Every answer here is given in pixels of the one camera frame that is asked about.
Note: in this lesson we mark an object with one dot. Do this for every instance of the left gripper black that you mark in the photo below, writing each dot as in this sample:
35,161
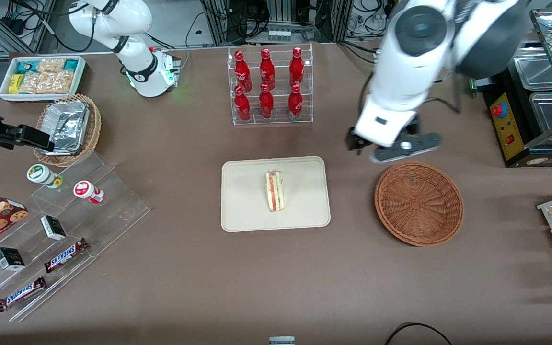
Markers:
355,142

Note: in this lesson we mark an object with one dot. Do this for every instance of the triangular sandwich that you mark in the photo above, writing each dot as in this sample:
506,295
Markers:
274,191

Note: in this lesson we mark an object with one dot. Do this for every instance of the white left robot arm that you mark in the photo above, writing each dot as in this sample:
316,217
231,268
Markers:
415,62

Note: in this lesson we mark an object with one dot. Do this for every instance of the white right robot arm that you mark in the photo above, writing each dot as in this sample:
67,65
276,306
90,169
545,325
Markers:
137,19

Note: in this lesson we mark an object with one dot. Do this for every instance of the light wicker basket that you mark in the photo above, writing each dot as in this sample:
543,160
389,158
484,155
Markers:
95,124

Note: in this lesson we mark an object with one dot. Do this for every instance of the brown wicker basket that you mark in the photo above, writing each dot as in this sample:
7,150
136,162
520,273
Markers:
417,203

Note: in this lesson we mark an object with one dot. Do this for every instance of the cream plastic tray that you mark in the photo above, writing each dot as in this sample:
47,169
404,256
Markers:
247,201

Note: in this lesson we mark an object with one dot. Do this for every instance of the green sunflower yogurt cup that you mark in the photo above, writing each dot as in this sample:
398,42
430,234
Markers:
40,174

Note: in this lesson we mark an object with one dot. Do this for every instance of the stacked aluminium foil trays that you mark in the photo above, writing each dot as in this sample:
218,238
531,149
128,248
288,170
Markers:
67,127

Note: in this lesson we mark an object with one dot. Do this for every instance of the yellow snack packet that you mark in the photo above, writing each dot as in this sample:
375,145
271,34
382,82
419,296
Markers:
15,83

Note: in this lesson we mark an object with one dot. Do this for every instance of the large clear cookie bag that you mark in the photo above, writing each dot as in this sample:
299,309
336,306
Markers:
46,82

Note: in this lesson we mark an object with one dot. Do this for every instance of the red cola bottle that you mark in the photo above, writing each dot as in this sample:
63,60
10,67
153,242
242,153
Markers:
296,67
267,69
295,103
242,69
266,103
242,105

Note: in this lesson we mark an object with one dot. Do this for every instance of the teal snack packet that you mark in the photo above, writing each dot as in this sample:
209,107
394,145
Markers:
28,66
71,64

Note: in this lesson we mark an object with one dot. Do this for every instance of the clear acrylic bottle rack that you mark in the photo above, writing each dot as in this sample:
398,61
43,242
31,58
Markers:
281,120

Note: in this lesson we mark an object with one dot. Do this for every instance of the small clear cookie bag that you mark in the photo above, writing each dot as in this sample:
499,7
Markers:
51,65

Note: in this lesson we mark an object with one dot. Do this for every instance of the red strawberry yogurt cup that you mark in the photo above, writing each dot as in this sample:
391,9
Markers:
86,190

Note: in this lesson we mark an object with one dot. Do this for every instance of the white plastic snack bin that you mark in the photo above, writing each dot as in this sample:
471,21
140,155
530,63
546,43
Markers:
82,79

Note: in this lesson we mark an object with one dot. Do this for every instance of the black box white label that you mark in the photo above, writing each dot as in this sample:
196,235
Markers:
53,227

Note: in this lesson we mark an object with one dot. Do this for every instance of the clear acrylic stepped shelf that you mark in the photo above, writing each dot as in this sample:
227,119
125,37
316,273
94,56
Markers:
108,215

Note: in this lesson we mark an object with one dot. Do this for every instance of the black box gold lettering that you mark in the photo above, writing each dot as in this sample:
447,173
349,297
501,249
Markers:
10,258

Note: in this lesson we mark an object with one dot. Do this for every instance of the Snickers chocolate bar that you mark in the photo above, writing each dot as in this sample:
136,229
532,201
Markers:
21,293
65,255

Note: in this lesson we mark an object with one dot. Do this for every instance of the white power strip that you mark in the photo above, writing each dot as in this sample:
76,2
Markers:
279,35

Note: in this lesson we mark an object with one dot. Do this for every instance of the black controller box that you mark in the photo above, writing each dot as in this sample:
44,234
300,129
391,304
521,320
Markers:
479,85

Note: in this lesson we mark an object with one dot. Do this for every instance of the glass food warmer cabinet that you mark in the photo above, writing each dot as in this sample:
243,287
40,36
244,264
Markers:
520,143

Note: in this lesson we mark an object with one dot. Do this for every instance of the grey device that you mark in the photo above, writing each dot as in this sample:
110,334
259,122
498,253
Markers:
281,340

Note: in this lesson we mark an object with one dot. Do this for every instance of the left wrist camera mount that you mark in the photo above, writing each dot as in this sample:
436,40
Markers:
415,146

